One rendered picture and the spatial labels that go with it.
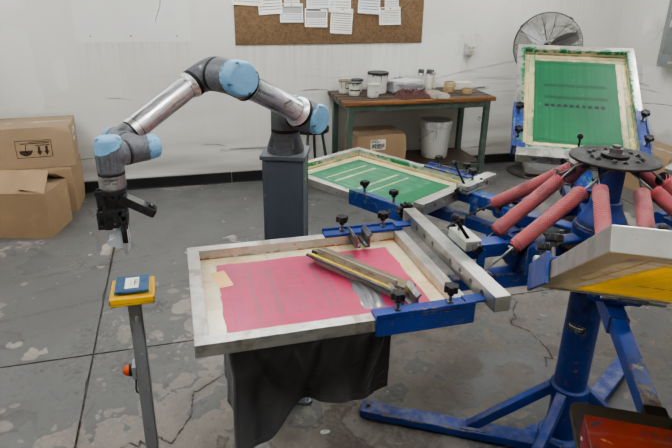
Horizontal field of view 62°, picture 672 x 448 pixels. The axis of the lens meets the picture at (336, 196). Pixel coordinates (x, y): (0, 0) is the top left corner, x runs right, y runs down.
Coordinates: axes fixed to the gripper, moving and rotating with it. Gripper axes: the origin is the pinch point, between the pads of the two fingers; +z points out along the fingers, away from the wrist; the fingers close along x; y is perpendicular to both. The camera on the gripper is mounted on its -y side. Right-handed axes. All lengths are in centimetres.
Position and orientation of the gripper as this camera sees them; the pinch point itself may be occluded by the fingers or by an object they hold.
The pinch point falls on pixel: (129, 249)
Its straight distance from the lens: 183.5
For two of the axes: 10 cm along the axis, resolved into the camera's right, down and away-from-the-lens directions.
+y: -9.7, 0.8, -2.4
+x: 2.5, 3.5, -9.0
